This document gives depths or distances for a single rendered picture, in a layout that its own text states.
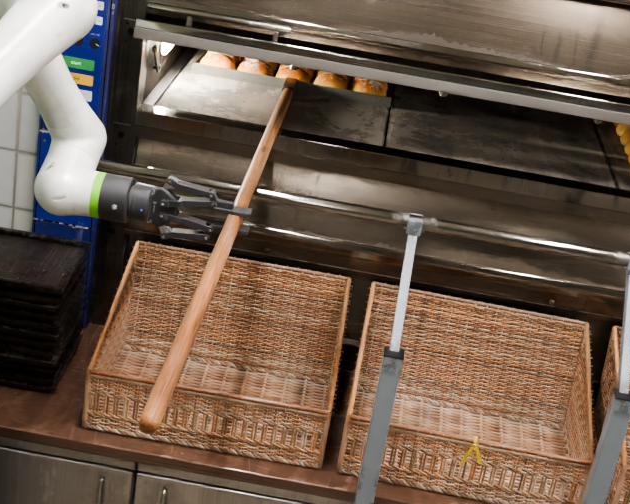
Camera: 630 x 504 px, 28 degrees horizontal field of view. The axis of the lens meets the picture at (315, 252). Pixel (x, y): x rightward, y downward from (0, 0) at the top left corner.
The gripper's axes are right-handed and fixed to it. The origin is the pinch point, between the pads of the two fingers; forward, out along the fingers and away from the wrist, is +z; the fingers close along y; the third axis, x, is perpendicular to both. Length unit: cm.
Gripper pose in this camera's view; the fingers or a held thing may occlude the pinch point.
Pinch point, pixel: (232, 219)
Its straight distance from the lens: 249.2
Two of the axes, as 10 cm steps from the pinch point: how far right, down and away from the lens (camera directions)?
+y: -1.5, 9.1, 3.9
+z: 9.8, 1.8, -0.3
